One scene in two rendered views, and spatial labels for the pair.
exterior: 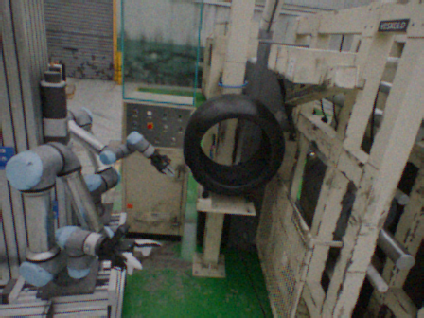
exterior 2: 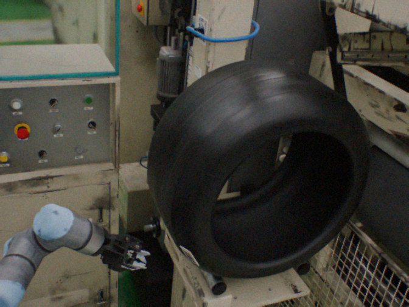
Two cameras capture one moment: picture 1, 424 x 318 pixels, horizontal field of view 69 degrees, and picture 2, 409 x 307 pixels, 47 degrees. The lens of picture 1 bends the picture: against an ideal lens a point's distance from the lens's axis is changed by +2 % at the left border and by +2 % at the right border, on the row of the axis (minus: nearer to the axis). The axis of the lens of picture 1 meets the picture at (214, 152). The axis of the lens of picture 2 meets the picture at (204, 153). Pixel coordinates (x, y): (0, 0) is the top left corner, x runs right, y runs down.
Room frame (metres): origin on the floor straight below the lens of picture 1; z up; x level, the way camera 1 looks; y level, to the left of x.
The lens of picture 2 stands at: (0.73, 0.46, 1.88)
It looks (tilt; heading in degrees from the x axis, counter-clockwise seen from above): 29 degrees down; 339
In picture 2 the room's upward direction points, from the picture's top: 6 degrees clockwise
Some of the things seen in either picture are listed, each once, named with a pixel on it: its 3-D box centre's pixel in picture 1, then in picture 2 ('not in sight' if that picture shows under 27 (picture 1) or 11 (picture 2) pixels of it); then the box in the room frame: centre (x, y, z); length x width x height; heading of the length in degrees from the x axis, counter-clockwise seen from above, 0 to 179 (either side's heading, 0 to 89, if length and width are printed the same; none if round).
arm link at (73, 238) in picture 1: (77, 239); not in sight; (0.91, 0.46, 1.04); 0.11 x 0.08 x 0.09; 78
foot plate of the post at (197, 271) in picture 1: (209, 263); not in sight; (2.05, -0.07, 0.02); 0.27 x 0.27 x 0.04; 4
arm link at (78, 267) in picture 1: (81, 258); not in sight; (0.93, 0.46, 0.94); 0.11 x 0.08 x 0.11; 168
